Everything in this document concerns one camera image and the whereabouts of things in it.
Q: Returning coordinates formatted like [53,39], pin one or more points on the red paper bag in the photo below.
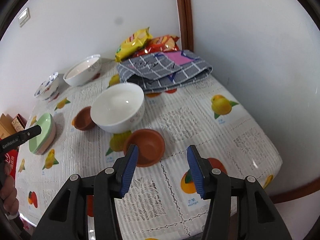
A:
[11,161]

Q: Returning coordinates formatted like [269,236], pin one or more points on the blue patterned white bowl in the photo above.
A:
[47,88]

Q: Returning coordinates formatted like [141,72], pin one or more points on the red chip bag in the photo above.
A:
[162,42]

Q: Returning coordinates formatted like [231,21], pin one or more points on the grey checked cloth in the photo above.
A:
[160,73]

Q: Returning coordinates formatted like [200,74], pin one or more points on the brown wooden door frame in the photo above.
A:
[183,15]

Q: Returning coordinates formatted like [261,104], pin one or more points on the brown wooden baseboard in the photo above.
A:
[295,193]

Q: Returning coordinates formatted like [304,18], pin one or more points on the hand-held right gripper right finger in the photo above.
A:
[196,173]

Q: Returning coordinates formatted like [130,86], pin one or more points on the plain white bowl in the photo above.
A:
[117,107]

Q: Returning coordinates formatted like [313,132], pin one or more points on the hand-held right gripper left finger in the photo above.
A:
[130,171]

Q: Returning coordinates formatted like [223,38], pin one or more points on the yellow chip bag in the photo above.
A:
[132,43]

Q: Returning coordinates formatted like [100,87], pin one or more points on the white light switch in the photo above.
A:
[24,17]

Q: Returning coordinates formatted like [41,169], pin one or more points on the small brown bowl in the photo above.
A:
[82,121]
[150,145]

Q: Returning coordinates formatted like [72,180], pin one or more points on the patterned brown box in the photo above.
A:
[18,123]

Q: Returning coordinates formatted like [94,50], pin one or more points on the person's left hand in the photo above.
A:
[8,195]

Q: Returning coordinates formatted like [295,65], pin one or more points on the green square plate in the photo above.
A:
[42,133]

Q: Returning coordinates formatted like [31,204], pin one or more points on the large white bowl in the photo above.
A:
[80,76]

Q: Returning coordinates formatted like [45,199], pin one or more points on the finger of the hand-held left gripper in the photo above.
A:
[31,132]

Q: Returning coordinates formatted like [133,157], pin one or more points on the fruit print tablecloth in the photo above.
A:
[200,120]

